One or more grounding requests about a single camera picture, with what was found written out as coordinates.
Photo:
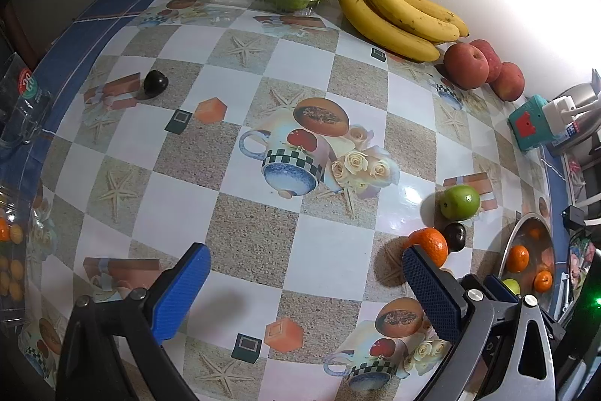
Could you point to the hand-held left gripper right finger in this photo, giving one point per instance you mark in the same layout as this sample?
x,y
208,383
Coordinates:
x,y
429,293

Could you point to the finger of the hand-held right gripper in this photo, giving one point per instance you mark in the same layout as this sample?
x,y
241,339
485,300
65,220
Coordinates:
x,y
497,286
551,322

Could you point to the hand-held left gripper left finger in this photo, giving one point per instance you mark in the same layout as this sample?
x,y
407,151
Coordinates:
x,y
183,293

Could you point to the green jujube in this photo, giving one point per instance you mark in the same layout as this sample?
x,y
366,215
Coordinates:
x,y
512,286
460,201

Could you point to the mandarin orange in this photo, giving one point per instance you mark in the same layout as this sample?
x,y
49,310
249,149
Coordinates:
x,y
543,281
429,243
519,258

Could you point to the stainless steel bowl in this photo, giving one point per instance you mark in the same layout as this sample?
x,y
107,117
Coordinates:
x,y
547,250

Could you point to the dark purple plum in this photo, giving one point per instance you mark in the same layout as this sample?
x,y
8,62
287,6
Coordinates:
x,y
455,236
155,84

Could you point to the floral cloth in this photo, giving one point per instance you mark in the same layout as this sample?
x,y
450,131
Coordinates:
x,y
580,250

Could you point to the black charger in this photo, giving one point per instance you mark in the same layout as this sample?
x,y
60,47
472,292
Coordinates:
x,y
577,218

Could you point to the checkered printed tablecloth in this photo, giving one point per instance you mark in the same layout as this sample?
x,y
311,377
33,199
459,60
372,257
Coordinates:
x,y
328,250

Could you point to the pink plastic bag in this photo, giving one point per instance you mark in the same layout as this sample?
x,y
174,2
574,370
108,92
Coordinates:
x,y
575,173

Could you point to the clear plastic tub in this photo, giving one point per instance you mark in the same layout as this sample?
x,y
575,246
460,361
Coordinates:
x,y
33,288

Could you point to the teal box with red print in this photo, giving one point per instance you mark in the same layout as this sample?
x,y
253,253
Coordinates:
x,y
528,124

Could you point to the pile of kumquats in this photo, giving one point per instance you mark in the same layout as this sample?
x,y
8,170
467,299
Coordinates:
x,y
16,269

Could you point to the red peach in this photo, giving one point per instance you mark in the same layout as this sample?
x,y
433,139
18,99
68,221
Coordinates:
x,y
493,58
465,65
509,81

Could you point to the stainless steel thermos kettle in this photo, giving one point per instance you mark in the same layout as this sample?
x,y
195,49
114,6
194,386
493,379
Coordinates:
x,y
582,93

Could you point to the clear glass cup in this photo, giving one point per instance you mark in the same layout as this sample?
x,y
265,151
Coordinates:
x,y
23,114

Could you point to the yellow banana bunch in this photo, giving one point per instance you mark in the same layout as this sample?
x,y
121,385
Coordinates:
x,y
389,32

